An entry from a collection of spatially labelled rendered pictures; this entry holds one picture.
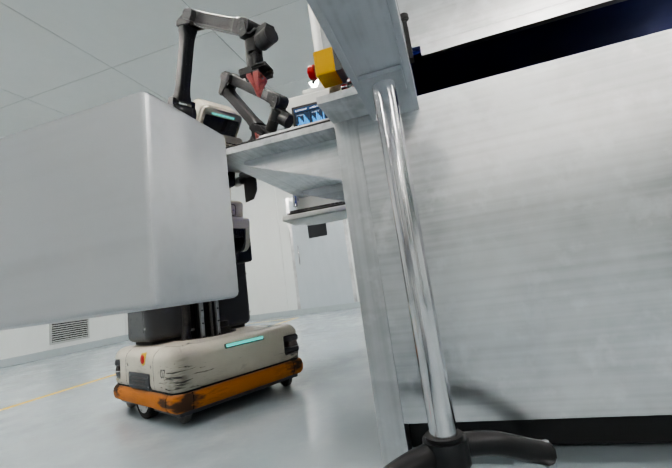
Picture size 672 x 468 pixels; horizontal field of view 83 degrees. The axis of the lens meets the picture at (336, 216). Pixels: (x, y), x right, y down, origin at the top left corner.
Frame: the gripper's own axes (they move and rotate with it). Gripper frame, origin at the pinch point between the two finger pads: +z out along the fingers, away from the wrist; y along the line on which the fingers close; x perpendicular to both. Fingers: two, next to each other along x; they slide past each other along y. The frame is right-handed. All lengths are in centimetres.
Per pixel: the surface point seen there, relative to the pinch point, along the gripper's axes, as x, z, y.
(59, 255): -90, 64, 31
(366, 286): -10, 67, 29
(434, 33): -11, 6, 58
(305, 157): -1.2, 26.2, 13.9
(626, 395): -9, 97, 79
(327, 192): 49, 25, 4
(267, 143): -9.8, 22.5, 5.9
